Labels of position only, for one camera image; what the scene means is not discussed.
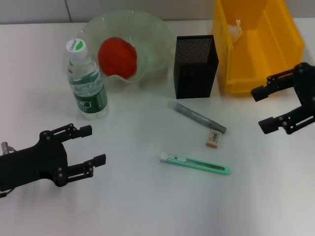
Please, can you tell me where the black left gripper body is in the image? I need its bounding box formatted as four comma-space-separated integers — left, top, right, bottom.
0, 130, 69, 192

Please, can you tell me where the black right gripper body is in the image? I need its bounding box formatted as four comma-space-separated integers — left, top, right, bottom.
293, 61, 315, 117

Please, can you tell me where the clear plastic water bottle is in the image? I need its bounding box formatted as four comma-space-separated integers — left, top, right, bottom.
65, 38, 109, 120

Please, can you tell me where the white paper ball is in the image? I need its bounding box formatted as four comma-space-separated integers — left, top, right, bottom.
227, 19, 244, 44

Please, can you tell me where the orange fruit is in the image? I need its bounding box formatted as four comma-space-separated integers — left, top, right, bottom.
97, 36, 138, 80

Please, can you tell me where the green utility knife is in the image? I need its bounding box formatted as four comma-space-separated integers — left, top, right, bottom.
159, 152, 231, 176

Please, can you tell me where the beige eraser with label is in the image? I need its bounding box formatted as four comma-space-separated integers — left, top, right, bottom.
205, 129, 221, 148

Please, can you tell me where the grey marker pen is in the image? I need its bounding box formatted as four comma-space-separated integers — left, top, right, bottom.
167, 100, 227, 134

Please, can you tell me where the black mesh pen holder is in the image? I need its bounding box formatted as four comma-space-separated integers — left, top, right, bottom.
173, 34, 220, 99

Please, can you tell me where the translucent green fruit bowl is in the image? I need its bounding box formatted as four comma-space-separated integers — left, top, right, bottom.
77, 9, 173, 87

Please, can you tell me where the yellow plastic storage bin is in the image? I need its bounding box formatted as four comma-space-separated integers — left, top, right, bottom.
211, 0, 305, 96

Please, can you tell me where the left gripper cable with plug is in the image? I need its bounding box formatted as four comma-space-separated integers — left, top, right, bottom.
0, 141, 16, 198

